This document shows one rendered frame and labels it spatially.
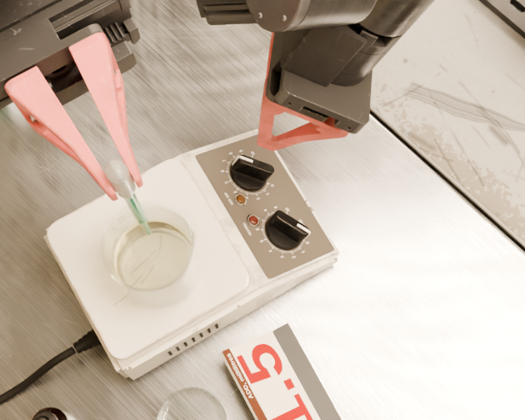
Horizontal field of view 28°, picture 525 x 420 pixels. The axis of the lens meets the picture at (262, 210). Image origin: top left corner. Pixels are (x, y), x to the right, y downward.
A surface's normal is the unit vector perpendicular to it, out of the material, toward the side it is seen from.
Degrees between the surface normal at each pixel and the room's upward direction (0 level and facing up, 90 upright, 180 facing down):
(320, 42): 70
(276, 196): 30
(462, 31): 0
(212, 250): 0
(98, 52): 22
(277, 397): 40
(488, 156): 0
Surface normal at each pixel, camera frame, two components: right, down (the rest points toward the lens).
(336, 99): 0.44, -0.47
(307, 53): -0.11, 0.82
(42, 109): 0.18, 0.08
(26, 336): -0.01, -0.25
